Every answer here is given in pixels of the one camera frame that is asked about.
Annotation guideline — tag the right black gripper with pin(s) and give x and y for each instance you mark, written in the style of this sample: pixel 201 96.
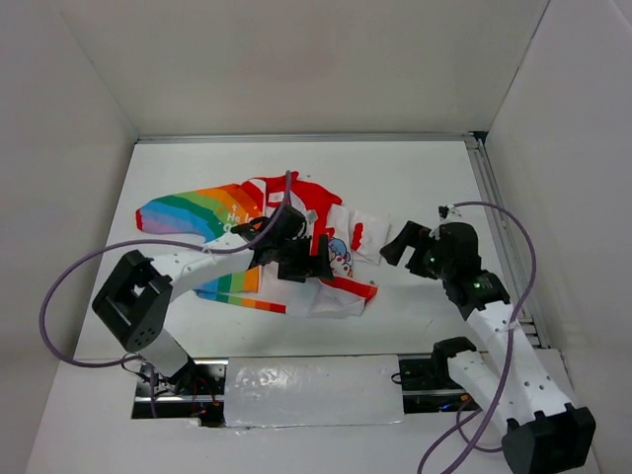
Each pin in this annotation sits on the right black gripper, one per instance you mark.
pixel 412 234

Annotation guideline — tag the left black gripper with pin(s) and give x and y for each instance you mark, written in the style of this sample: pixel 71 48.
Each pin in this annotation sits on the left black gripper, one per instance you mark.
pixel 310 265

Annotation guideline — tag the colourful rainbow children's jacket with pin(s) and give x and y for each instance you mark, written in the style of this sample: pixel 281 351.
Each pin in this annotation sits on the colourful rainbow children's jacket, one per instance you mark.
pixel 354 237

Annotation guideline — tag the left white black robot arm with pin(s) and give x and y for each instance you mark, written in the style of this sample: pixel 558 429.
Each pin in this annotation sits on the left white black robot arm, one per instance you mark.
pixel 134 300

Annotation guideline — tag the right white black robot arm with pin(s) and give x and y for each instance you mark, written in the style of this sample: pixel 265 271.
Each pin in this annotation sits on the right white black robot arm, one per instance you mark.
pixel 542 430

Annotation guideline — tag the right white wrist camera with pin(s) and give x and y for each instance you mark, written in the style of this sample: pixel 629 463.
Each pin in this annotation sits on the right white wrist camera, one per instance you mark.
pixel 449 213

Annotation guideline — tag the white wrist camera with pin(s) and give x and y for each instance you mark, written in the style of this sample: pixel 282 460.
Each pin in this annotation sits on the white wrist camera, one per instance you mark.
pixel 449 213
pixel 310 217

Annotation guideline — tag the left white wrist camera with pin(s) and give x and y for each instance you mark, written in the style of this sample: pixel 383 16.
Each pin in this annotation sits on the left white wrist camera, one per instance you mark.
pixel 310 217

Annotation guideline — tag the aluminium frame rail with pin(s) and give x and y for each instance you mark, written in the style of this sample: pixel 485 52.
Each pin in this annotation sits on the aluminium frame rail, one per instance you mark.
pixel 398 177

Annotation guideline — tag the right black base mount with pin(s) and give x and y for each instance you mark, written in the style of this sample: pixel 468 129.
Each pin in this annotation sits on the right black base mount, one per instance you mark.
pixel 424 380

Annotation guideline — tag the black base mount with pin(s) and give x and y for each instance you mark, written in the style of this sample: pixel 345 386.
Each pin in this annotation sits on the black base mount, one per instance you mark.
pixel 424 380
pixel 201 402

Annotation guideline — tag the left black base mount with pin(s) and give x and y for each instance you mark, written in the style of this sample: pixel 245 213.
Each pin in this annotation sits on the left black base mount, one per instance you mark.
pixel 201 402

